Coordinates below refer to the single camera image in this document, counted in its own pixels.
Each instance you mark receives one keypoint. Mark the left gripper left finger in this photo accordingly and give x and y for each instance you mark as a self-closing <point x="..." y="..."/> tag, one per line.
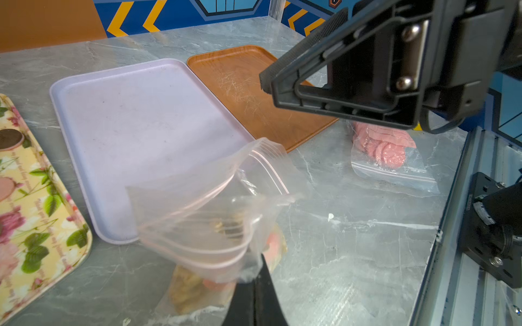
<point x="241" y="309"/>

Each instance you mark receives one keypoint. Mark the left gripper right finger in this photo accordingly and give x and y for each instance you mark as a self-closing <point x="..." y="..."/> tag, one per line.
<point x="267" y="309"/>

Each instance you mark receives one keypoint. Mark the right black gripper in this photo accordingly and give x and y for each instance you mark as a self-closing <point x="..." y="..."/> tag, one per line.
<point x="393" y="62"/>

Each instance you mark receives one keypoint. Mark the ziploc bag mixed cookies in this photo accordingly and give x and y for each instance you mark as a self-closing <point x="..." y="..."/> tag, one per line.
<point x="218" y="222"/>

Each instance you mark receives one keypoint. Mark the ziploc bag pink cookies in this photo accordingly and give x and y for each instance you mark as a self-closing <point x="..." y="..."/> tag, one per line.
<point x="388" y="159"/>

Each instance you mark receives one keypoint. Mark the brown plastic tray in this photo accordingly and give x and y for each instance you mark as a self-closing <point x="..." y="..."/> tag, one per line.
<point x="233" y="77"/>

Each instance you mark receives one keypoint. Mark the floral pattern tray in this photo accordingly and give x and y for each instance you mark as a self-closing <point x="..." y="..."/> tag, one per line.
<point x="44" y="237"/>

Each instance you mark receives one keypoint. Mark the lavender plastic tray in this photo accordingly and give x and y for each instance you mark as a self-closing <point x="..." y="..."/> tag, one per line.
<point x="135" y="123"/>

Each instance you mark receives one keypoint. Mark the aluminium front rail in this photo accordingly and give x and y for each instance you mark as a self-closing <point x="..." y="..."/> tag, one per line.
<point x="455" y="289"/>

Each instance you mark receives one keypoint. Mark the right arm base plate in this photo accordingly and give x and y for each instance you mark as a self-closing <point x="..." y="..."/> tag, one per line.
<point x="491" y="228"/>

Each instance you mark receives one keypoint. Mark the poured ring cookies pile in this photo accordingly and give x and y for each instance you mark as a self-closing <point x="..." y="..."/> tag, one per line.
<point x="10" y="139"/>

